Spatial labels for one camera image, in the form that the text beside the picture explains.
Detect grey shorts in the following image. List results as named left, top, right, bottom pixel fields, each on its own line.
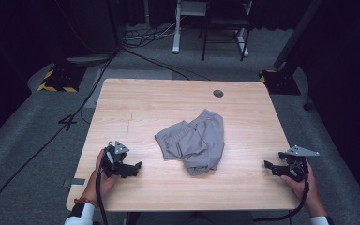
left=154, top=108, right=226, bottom=177

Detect bundle of floor cables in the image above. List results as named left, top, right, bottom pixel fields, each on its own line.
left=123, top=17, right=176, bottom=49

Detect person's right hand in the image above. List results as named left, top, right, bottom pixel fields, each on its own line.
left=280, top=161, right=328, bottom=218

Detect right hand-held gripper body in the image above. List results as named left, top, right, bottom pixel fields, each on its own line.
left=277, top=144, right=321, bottom=183

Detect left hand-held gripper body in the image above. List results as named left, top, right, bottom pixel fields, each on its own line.
left=101, top=140, right=130, bottom=179

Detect person's left hand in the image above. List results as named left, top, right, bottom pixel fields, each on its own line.
left=83, top=149, right=120, bottom=206

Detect long black floor cable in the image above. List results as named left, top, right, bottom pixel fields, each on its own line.
left=0, top=48, right=118, bottom=223

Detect red bracelet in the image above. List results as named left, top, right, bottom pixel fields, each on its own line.
left=73, top=197, right=92, bottom=206

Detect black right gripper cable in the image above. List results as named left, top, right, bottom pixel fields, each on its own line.
left=252, top=177, right=310, bottom=223

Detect black metal chair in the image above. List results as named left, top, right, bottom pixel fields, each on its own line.
left=200, top=0, right=253, bottom=62

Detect grey flat stand foot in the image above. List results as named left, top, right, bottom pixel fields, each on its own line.
left=65, top=53, right=114, bottom=67

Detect dark slanted metal pole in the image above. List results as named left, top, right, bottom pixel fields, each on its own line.
left=273, top=0, right=324, bottom=71

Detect black yellow striped stand base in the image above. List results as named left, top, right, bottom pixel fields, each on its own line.
left=37, top=64, right=87, bottom=94
left=259, top=68, right=302, bottom=96

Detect white desk frame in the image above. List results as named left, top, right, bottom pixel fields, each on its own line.
left=172, top=0, right=251, bottom=58

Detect grey tape strip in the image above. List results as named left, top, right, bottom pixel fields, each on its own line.
left=63, top=177, right=86, bottom=188

